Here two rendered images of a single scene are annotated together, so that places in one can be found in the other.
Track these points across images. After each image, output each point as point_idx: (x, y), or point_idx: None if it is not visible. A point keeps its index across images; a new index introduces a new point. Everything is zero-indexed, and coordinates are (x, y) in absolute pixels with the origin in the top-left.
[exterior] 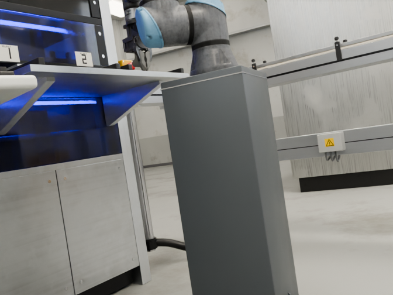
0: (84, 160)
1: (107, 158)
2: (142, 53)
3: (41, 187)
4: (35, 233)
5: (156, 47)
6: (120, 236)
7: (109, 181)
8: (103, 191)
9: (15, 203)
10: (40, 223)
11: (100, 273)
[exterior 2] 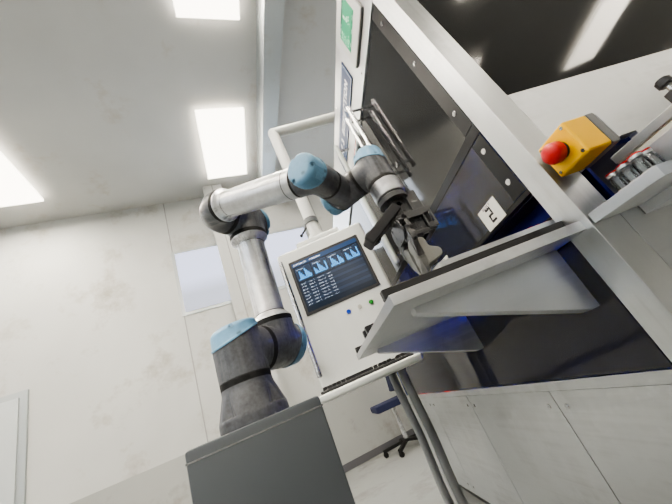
0: (582, 379)
1: (633, 379)
2: (407, 253)
3: (544, 411)
4: (570, 472)
5: (291, 365)
6: None
7: (670, 435)
8: (663, 454)
9: (530, 424)
10: (569, 461)
11: None
